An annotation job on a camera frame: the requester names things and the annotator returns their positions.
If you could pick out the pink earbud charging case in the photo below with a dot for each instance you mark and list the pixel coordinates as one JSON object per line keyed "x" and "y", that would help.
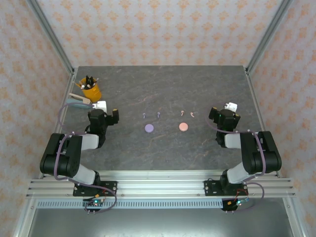
{"x": 183, "y": 127}

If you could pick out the purple earbud charging case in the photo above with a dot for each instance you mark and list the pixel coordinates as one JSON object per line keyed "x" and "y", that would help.
{"x": 149, "y": 128}

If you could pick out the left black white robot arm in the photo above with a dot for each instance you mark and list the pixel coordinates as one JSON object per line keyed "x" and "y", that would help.
{"x": 61, "y": 158}

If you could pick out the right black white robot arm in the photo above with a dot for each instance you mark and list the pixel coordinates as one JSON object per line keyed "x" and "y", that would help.
{"x": 261, "y": 158}

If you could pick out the yellow pen cup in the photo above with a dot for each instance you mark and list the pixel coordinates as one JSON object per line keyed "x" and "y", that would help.
{"x": 92, "y": 95}

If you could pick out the teal beige stapler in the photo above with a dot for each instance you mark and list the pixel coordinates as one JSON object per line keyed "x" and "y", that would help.
{"x": 79, "y": 97}

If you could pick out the black marker pen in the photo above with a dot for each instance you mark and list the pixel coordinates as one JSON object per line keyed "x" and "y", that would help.
{"x": 88, "y": 80}
{"x": 92, "y": 81}

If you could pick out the orange pencil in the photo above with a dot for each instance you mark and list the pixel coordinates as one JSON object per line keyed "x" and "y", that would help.
{"x": 79, "y": 85}

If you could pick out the green lit circuit board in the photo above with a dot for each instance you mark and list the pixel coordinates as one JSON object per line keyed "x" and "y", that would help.
{"x": 95, "y": 203}
{"x": 238, "y": 203}

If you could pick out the grey metal base panel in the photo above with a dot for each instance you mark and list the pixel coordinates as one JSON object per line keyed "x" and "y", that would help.
{"x": 160, "y": 222}

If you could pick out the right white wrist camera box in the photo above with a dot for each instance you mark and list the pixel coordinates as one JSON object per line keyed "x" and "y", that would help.
{"x": 231, "y": 106}

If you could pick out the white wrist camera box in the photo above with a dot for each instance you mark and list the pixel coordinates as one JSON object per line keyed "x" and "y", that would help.
{"x": 231, "y": 106}
{"x": 101, "y": 105}

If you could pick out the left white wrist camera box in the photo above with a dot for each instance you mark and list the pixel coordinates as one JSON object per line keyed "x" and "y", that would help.
{"x": 101, "y": 105}

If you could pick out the aluminium side rail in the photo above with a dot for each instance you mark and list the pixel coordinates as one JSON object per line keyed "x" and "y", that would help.
{"x": 71, "y": 81}
{"x": 256, "y": 98}

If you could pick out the wide aluminium rail beam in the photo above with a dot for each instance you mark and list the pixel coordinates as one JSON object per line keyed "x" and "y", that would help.
{"x": 160, "y": 187}

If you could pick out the aluminium corner post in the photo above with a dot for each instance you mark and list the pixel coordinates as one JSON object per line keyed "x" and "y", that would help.
{"x": 267, "y": 37}
{"x": 53, "y": 37}

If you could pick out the aluminium frame leg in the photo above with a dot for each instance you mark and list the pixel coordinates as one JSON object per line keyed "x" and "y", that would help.
{"x": 295, "y": 222}
{"x": 23, "y": 222}

